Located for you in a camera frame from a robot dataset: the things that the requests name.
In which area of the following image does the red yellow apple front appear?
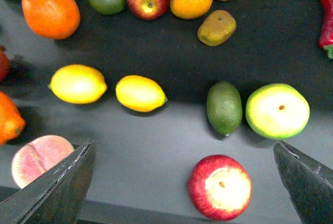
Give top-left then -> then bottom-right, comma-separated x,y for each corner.
187,154 -> 252,221

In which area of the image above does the brown kiwi lower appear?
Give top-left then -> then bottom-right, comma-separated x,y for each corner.
197,10 -> 237,47

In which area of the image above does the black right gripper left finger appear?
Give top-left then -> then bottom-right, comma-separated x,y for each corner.
1,140 -> 96,223

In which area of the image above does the black near shelf tray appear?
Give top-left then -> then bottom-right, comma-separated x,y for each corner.
1,0 -> 332,223

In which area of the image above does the red chili pepper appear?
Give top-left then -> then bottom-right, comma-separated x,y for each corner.
318,0 -> 332,59

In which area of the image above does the yellow lemon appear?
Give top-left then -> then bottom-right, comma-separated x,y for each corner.
115,75 -> 167,112
48,64 -> 107,104

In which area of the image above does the large orange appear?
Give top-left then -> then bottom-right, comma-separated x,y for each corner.
21,0 -> 81,40

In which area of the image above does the green apple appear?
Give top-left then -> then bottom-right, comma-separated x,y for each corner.
246,83 -> 310,140

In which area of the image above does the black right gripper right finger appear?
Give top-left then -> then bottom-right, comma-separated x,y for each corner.
273,141 -> 332,223

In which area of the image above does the orange front left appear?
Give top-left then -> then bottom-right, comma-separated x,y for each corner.
1,91 -> 25,145

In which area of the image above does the green avocado front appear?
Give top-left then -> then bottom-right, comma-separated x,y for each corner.
206,81 -> 242,136

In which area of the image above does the red apple left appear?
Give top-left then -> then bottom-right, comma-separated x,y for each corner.
0,46 -> 10,81

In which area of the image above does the pink peach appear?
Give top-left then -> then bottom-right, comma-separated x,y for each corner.
11,135 -> 74,189

